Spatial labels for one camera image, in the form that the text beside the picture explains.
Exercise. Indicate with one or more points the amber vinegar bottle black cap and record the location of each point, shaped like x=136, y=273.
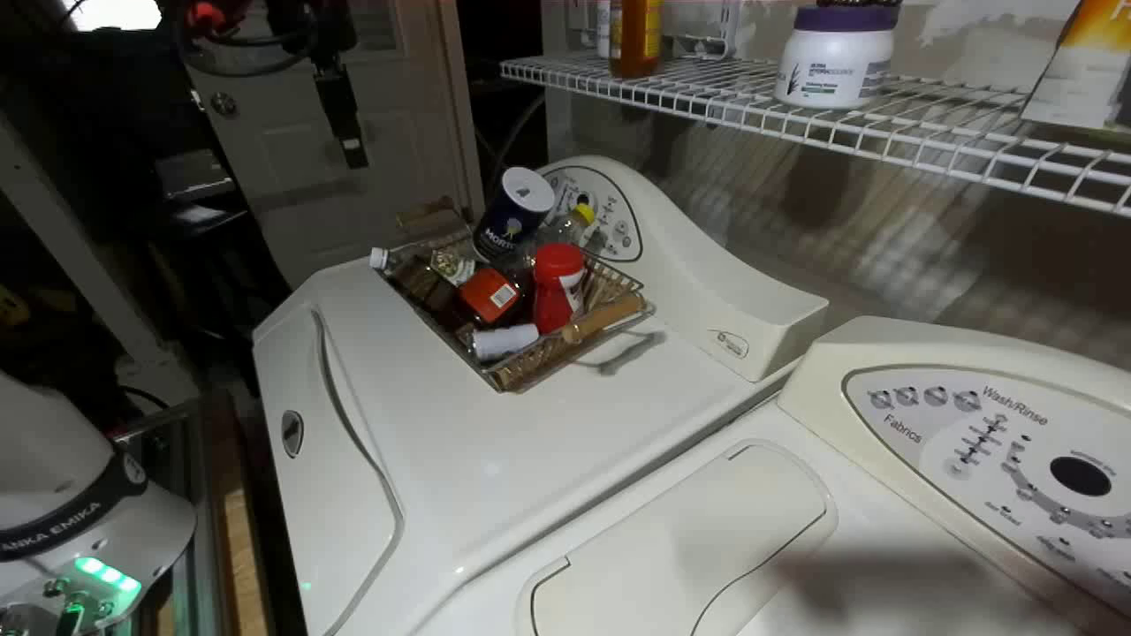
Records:
x=639, y=37

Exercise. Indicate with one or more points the red plastic bottle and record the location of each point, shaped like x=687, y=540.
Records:
x=557, y=286

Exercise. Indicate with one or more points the woven wicker basket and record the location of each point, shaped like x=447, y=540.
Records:
x=552, y=355

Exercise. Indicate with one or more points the white washing machine oval panel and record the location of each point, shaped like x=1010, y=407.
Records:
x=473, y=471

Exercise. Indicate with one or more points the white laundry machine large dial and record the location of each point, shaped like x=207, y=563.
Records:
x=729, y=533

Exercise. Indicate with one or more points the small white roll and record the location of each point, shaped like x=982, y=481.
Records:
x=502, y=339

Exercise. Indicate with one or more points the small orange box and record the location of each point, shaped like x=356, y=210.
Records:
x=491, y=299

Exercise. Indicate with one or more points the navy can white lid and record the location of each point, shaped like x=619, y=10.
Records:
x=509, y=218

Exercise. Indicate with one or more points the dark brown packet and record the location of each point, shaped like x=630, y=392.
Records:
x=426, y=286

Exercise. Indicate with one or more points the white door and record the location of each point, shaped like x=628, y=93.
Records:
x=356, y=199

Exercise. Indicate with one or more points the white jar purple lid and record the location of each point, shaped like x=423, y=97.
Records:
x=835, y=59

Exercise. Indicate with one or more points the wooden board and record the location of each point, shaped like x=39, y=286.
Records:
x=242, y=551

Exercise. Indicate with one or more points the orange and white carton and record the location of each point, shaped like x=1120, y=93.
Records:
x=1080, y=72

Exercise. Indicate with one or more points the black hanging camera mount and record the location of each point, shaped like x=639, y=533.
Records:
x=336, y=93

